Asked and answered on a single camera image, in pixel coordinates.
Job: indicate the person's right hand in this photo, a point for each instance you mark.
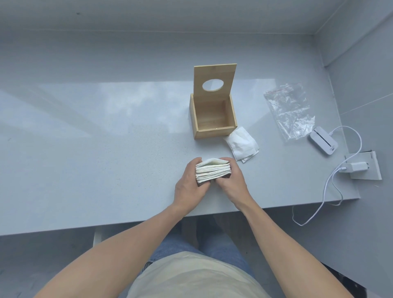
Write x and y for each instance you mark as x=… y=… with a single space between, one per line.
x=235 y=187

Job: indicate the person's left hand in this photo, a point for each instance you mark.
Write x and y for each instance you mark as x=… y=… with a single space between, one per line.
x=185 y=187

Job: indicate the person's left thumb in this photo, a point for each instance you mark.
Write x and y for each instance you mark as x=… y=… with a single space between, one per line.
x=205 y=184

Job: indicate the person's right thumb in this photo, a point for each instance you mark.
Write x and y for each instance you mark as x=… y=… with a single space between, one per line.
x=221 y=181

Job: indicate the stack of white paper napkins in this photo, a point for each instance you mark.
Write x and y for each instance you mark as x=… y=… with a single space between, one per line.
x=212 y=172

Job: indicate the person's left forearm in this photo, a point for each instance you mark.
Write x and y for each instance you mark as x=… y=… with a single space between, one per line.
x=116 y=254

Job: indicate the person's right forearm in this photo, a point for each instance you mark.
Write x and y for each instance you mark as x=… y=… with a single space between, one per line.
x=291 y=254

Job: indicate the loose white napkin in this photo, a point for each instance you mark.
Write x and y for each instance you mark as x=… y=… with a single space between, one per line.
x=250 y=159
x=242 y=141

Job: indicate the blue jeans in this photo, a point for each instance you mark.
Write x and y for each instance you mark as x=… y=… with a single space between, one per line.
x=221 y=245

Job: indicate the wooden tissue box with lid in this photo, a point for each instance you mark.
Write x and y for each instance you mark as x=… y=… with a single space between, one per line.
x=215 y=101

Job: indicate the beige shirt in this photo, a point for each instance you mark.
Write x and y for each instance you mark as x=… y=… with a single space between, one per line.
x=196 y=279

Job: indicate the clear plastic zip bag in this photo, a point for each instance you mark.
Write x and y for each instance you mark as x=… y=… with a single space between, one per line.
x=290 y=110

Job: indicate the small white electronic device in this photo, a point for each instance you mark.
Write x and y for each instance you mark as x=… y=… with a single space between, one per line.
x=324 y=141

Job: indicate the white stool leg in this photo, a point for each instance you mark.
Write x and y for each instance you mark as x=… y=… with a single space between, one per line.
x=97 y=237

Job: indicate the white charger plug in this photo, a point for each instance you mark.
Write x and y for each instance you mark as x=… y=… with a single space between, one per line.
x=354 y=167

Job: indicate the white wall socket plate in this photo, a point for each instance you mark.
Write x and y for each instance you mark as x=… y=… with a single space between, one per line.
x=371 y=172

